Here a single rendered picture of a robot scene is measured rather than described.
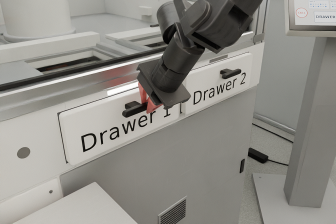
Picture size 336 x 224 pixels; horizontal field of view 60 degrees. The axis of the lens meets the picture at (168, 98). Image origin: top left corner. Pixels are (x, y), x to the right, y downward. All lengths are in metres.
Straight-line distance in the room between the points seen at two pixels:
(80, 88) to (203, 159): 0.51
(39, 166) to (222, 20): 0.41
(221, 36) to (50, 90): 0.30
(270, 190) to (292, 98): 0.82
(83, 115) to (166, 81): 0.17
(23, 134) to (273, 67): 2.02
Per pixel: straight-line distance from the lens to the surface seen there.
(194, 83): 0.74
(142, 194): 0.81
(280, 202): 1.73
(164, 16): 0.53
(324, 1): 1.25
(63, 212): 0.61
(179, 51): 0.47
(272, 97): 2.43
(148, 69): 0.55
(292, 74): 2.29
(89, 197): 0.62
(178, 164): 0.85
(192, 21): 0.44
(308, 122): 1.45
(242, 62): 0.90
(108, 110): 0.59
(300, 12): 1.20
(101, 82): 0.59
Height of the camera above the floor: 1.17
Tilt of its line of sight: 25 degrees down
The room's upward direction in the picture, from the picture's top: straight up
